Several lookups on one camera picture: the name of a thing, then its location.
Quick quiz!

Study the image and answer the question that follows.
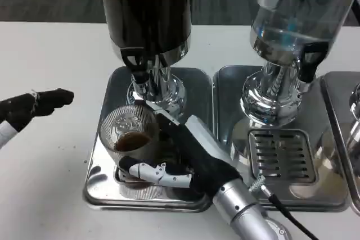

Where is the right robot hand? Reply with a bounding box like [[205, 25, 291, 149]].
[[118, 99, 244, 199]]

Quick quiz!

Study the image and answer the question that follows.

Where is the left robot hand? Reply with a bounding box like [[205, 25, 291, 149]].
[[0, 88, 75, 151]]

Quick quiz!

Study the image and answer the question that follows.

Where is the clear ribbed glass cup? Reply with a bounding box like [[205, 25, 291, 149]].
[[98, 105, 161, 165]]

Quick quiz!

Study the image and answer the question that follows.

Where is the steel drip tray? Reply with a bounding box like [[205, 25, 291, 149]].
[[212, 65, 353, 210], [319, 71, 360, 216], [83, 67, 215, 213]]

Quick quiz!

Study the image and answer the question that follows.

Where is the dark coffee drink dispenser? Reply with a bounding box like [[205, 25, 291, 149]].
[[97, 0, 194, 120]]

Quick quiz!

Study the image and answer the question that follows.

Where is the chrome dispenser stand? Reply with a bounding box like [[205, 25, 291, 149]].
[[345, 82, 360, 167]]

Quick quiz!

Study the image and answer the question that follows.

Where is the clear water drink dispenser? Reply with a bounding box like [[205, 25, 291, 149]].
[[240, 0, 360, 127]]

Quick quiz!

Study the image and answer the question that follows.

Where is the black dispenser tap handle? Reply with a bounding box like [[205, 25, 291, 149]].
[[120, 46, 150, 84], [298, 42, 330, 83]]

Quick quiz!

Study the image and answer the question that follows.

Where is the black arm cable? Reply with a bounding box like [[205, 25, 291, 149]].
[[249, 175, 320, 240]]

